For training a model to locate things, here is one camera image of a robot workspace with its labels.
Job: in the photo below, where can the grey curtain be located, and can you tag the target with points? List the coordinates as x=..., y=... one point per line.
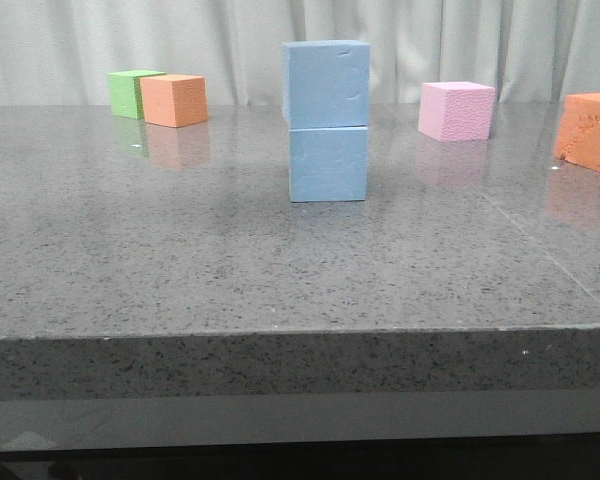
x=60, y=52

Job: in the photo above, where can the smooth blue foam cube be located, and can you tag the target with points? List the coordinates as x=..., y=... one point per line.
x=328, y=164

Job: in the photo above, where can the dented orange foam cube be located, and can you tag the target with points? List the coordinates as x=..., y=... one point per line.
x=578, y=139

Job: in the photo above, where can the smooth orange foam cube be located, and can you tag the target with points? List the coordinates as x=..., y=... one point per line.
x=174, y=100

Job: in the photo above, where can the pink foam cube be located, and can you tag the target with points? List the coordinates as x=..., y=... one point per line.
x=456, y=111

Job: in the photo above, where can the textured blue foam cube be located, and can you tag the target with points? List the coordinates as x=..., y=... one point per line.
x=325, y=83

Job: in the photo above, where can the green foam cube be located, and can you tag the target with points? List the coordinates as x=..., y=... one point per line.
x=125, y=92

